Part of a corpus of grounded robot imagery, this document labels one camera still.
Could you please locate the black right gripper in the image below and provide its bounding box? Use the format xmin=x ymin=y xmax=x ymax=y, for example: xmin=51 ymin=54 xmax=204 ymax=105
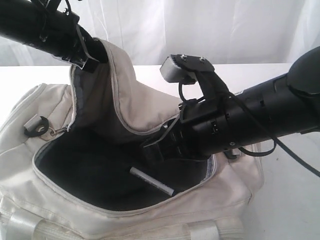
xmin=141 ymin=99 xmax=250 ymax=163

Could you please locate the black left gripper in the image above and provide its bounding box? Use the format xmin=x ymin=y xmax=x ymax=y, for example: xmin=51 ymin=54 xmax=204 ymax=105
xmin=37 ymin=0 xmax=109 ymax=73

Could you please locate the black marker pen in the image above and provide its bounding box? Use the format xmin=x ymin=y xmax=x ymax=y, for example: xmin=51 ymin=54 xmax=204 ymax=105
xmin=129 ymin=167 xmax=176 ymax=197

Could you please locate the cream fabric duffel bag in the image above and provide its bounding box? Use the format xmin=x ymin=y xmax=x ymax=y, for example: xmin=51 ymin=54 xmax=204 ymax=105
xmin=0 ymin=39 xmax=264 ymax=240

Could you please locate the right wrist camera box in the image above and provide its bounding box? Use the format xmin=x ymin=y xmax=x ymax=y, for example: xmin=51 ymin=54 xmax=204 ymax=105
xmin=160 ymin=54 xmax=229 ymax=100

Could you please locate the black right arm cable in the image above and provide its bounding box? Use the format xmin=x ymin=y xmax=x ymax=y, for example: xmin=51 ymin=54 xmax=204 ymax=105
xmin=177 ymin=82 xmax=320 ymax=176

